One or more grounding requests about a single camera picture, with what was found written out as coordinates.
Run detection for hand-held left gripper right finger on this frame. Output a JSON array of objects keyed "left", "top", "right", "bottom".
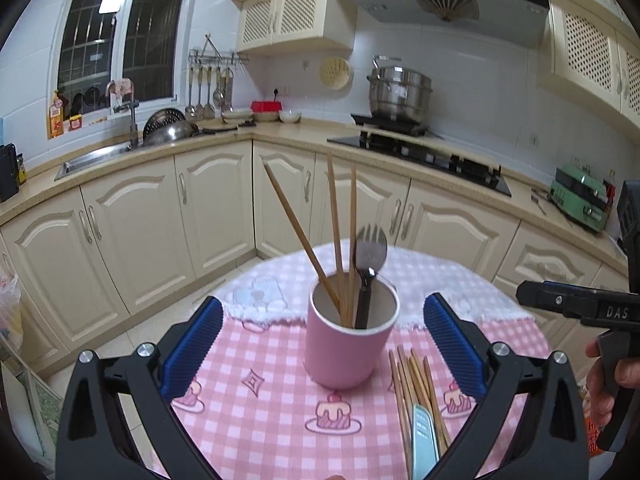
[{"left": 423, "top": 292, "right": 591, "bottom": 480}]

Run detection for metal colander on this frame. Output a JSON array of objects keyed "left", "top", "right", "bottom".
[{"left": 142, "top": 108, "right": 187, "bottom": 146}]

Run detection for pink cloth on faucet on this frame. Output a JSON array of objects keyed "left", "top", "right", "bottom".
[{"left": 106, "top": 79, "right": 135, "bottom": 107}]

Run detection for bundle of wooden chopsticks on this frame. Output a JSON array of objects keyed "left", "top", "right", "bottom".
[{"left": 388, "top": 344, "right": 451, "bottom": 480}]

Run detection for black countertop box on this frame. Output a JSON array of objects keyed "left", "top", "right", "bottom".
[{"left": 0, "top": 143, "right": 20, "bottom": 202}]

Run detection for orange packet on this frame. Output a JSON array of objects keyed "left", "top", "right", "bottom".
[{"left": 579, "top": 385, "right": 609, "bottom": 459}]

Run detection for stainless steel sink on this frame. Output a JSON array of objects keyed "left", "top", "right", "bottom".
[{"left": 54, "top": 142, "right": 137, "bottom": 182}]

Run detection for light blue sheathed knife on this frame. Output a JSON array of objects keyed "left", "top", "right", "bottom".
[{"left": 410, "top": 403, "right": 441, "bottom": 480}]

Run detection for green countertop appliance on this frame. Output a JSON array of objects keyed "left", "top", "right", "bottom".
[{"left": 549, "top": 161, "right": 618, "bottom": 234}]

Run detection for cream upper cabinet lattice doors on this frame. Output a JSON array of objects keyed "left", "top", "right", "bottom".
[
  {"left": 230, "top": 0, "right": 357, "bottom": 54},
  {"left": 537, "top": 0, "right": 640, "bottom": 132}
]

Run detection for yellow red bottle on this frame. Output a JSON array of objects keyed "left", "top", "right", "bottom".
[{"left": 48, "top": 91, "right": 66, "bottom": 140}]

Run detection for green patterned framed panel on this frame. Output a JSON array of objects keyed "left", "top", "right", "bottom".
[{"left": 0, "top": 355, "right": 65, "bottom": 467}]

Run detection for metal spork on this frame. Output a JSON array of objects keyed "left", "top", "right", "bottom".
[{"left": 352, "top": 223, "right": 389, "bottom": 281}]

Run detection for black handled utensil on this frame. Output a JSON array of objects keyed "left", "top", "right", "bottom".
[{"left": 353, "top": 266, "right": 377, "bottom": 330}]

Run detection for wall utensil rack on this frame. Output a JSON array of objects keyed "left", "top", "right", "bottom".
[{"left": 188, "top": 34, "right": 251, "bottom": 69}]

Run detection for black gas stove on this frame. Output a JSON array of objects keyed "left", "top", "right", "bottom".
[{"left": 327, "top": 129, "right": 513, "bottom": 198}]

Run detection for metal faucet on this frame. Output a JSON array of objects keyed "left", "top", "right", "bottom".
[{"left": 112, "top": 100, "right": 142, "bottom": 151}]

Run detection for grey range hood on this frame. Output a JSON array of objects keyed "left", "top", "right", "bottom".
[{"left": 330, "top": 0, "right": 551, "bottom": 50}]

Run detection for black induction cooker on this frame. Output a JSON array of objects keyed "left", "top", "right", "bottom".
[{"left": 350, "top": 112, "right": 432, "bottom": 137}]

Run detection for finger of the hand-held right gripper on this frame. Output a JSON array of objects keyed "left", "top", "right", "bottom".
[{"left": 516, "top": 280, "right": 597, "bottom": 319}]

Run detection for round yellow wall strainer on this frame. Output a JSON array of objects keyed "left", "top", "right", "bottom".
[{"left": 319, "top": 56, "right": 352, "bottom": 89}]

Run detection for stainless steel stock pot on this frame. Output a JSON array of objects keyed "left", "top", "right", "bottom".
[{"left": 366, "top": 55, "right": 434, "bottom": 124}]

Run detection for person's right hand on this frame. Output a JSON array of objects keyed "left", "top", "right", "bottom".
[{"left": 585, "top": 337, "right": 640, "bottom": 428}]

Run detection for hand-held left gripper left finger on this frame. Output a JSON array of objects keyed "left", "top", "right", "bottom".
[{"left": 55, "top": 296, "right": 224, "bottom": 480}]

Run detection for white fringed towel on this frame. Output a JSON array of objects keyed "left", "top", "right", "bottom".
[{"left": 215, "top": 239, "right": 536, "bottom": 333}]

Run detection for kitchen window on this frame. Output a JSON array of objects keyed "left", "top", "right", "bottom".
[{"left": 56, "top": 0, "right": 195, "bottom": 122}]

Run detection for stainless steel bowl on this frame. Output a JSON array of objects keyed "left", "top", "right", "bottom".
[{"left": 150, "top": 120, "right": 202, "bottom": 145}]

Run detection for pink cup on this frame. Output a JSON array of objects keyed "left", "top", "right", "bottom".
[{"left": 304, "top": 277, "right": 400, "bottom": 391}]

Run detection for pink checkered cake tablecloth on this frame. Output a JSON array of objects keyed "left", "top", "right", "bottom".
[{"left": 150, "top": 307, "right": 551, "bottom": 480}]

